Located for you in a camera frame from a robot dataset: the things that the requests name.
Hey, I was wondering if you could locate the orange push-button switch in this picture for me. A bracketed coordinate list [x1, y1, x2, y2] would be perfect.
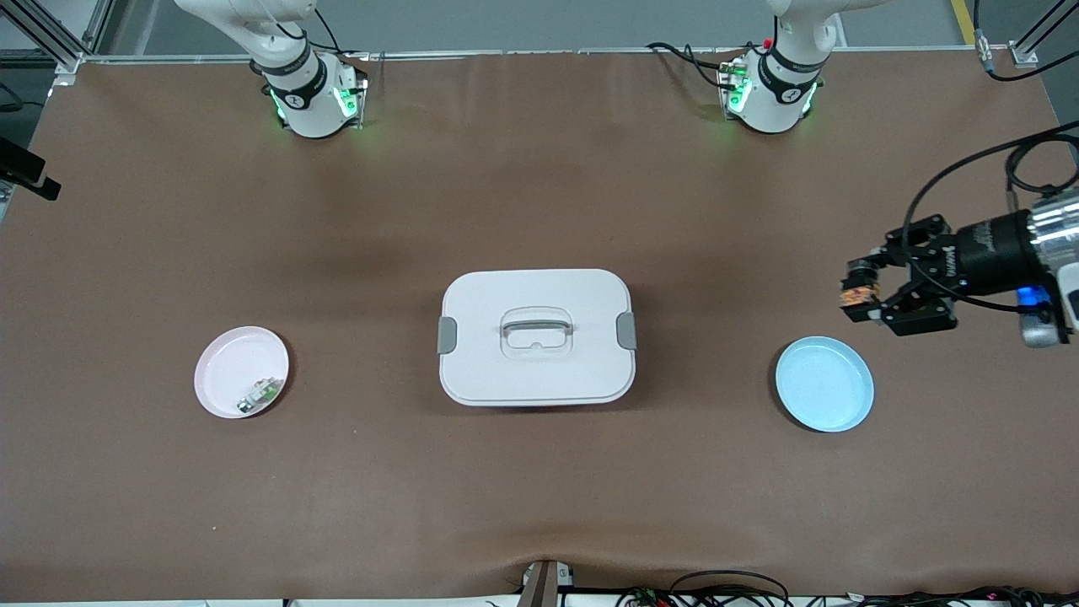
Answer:
[840, 258, 883, 325]

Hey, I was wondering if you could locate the blue round plate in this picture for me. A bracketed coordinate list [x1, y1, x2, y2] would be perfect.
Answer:
[775, 336, 875, 433]

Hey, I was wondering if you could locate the pink round plate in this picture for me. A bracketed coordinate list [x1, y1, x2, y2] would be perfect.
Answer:
[194, 325, 290, 421]

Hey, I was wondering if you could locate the brown table mat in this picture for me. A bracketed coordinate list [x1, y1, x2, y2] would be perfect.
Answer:
[0, 46, 1079, 601]

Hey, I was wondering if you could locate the white lidded storage box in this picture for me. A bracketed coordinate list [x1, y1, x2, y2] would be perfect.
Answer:
[437, 268, 638, 408]

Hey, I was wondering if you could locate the black cable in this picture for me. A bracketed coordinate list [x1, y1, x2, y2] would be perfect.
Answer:
[647, 40, 738, 89]
[670, 570, 790, 607]
[902, 122, 1079, 314]

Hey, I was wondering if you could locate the aluminium frame post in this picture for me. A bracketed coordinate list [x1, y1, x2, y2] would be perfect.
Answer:
[0, 0, 115, 75]
[1010, 0, 1079, 67]

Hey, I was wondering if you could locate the green push-button switch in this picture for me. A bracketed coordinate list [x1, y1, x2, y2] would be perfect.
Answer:
[236, 378, 283, 416]

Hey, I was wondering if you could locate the grey box lid handle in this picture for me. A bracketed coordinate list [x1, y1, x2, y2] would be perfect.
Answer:
[501, 308, 575, 340]

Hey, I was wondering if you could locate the metal bracket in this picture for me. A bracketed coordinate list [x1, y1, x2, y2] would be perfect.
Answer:
[516, 559, 576, 607]

